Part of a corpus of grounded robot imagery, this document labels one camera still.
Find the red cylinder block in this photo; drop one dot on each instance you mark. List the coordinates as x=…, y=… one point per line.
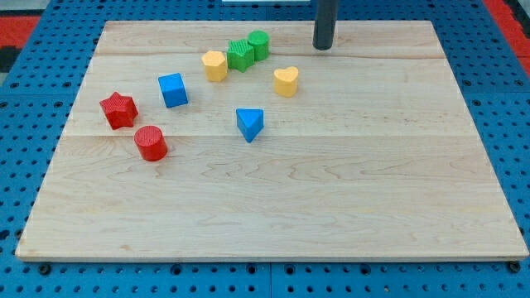
x=151, y=143

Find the green star block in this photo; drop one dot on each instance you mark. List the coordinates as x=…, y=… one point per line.
x=240, y=55

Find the green cylinder block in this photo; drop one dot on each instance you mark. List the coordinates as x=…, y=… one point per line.
x=259, y=41

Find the yellow heart block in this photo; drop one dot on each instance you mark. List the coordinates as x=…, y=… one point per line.
x=285, y=81

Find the blue triangle block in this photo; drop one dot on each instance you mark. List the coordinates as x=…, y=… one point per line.
x=250, y=122

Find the blue cube block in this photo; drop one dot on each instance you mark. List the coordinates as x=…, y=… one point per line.
x=173, y=90

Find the wooden board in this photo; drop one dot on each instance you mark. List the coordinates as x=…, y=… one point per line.
x=374, y=159

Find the yellow pentagon block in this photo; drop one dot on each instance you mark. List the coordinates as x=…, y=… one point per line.
x=215, y=65

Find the red star block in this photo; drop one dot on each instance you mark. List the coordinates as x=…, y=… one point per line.
x=120, y=110

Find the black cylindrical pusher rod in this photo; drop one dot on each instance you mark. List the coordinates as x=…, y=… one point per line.
x=324, y=25

